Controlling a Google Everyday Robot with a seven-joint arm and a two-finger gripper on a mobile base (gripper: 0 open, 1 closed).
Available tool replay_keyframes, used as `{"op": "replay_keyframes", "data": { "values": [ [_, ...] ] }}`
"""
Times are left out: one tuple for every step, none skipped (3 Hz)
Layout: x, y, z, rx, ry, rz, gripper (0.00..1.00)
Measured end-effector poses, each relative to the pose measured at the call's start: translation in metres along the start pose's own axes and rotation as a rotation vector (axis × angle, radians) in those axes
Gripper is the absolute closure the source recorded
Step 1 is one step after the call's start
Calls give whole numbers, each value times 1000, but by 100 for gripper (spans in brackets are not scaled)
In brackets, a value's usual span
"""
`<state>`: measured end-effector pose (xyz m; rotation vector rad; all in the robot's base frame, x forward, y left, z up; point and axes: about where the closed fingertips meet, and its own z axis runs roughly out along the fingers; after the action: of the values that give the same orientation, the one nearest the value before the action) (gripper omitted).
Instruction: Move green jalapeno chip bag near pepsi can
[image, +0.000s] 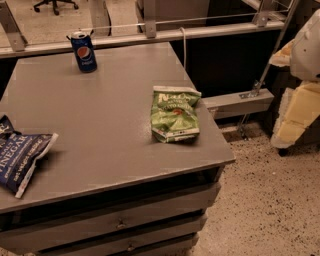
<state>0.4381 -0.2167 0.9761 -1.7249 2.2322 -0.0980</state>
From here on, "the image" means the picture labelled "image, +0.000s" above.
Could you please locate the black office chair base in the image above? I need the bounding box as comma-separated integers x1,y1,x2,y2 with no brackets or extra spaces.
33,0,79,16

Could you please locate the blue salt vinegar chip bag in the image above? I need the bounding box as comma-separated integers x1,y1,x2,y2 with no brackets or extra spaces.
0,115,58,198

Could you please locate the white hanging cable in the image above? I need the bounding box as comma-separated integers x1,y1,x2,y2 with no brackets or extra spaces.
179,26,188,71

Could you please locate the middle grey drawer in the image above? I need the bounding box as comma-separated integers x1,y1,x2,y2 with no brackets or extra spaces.
36,214,208,256

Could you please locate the green jalapeno chip bag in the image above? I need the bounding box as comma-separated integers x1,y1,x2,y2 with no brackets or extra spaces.
150,86,201,143

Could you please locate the blue pepsi can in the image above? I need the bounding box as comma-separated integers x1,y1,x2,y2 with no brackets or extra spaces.
67,31,97,73

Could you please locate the grey metal railing frame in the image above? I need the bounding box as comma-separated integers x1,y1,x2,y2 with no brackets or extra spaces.
0,0,301,121

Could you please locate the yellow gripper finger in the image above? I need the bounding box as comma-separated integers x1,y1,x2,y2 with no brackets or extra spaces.
271,81,320,149
269,39,294,67

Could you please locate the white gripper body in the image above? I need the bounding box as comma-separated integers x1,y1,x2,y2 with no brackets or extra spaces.
290,10,320,82

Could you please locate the bottom grey drawer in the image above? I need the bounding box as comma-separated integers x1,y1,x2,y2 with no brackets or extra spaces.
109,233,200,256

